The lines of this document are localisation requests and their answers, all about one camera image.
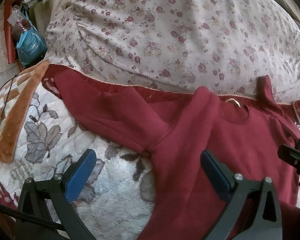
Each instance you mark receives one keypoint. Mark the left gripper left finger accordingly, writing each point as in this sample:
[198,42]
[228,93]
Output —
[49,202]

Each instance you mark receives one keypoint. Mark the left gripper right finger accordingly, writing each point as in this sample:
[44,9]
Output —
[264,219]

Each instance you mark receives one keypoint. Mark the dark red sweater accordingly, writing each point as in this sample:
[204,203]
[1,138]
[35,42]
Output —
[172,129]

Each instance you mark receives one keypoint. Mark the red white floral blanket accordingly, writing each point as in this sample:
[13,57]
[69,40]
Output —
[118,198]

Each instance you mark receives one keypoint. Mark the orange brown patterned blanket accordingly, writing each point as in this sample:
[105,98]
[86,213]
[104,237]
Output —
[15,98]

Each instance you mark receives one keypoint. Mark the blue plastic bag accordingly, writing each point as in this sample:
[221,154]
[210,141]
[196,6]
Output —
[31,47]

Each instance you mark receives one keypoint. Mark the floral pink quilt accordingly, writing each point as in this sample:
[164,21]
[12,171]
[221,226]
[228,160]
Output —
[180,45]

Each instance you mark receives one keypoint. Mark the clear plastic bottle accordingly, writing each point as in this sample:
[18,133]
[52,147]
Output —
[18,21]

